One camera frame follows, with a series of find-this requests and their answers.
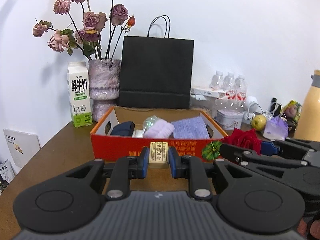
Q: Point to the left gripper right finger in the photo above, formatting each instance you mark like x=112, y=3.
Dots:
x=192, y=169

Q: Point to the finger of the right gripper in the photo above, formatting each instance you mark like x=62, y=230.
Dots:
x=278, y=147
x=237, y=155

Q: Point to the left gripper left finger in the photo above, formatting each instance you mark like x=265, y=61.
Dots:
x=123, y=171

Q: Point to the red artificial rose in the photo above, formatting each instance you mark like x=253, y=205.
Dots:
x=244, y=139

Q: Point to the yellow mahjong tile eraser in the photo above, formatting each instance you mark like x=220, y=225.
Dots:
x=158, y=155

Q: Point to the fluffy lavender socks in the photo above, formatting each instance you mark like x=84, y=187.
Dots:
x=160, y=130

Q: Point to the person's hand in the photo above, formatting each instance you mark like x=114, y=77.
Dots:
x=313, y=229

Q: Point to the purple tissue pack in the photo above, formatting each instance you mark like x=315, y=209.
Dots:
x=276, y=129

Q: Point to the yellow thermos bottle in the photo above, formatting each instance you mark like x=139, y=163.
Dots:
x=308, y=125

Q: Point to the green apple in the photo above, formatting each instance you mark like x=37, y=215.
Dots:
x=259, y=122

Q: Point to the lavender tin box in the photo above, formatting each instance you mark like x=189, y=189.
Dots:
x=229, y=119

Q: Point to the orange cardboard box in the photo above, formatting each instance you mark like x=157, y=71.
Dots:
x=110, y=148

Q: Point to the white oval mouse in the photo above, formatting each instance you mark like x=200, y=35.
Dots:
x=139, y=133

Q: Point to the lavender knitted cloth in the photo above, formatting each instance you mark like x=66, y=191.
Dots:
x=191, y=128

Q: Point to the navy blue socks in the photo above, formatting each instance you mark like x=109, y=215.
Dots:
x=125, y=129

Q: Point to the iridescent shell hair clip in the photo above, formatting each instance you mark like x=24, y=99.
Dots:
x=149, y=122

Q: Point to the right water bottle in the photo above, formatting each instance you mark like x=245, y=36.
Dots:
x=241, y=88

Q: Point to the water bottle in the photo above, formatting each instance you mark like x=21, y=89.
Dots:
x=230, y=85
x=241, y=88
x=217, y=81

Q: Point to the white flat box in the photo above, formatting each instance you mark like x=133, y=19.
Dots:
x=208, y=92

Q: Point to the middle water bottle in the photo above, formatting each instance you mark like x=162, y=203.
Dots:
x=230, y=85

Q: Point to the left water bottle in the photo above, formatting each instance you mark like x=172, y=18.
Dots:
x=217, y=81

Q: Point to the purple textured vase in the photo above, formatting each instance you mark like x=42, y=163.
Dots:
x=104, y=83

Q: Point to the black paper bag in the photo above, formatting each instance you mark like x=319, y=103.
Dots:
x=156, y=71

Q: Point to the fresh milk carton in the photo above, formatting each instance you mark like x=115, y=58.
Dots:
x=78, y=91

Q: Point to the white card booklet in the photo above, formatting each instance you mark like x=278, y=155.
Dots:
x=22, y=146

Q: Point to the dried rose bouquet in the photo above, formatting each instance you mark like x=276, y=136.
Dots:
x=88, y=38

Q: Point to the white round camera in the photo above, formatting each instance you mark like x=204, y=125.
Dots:
x=250, y=107

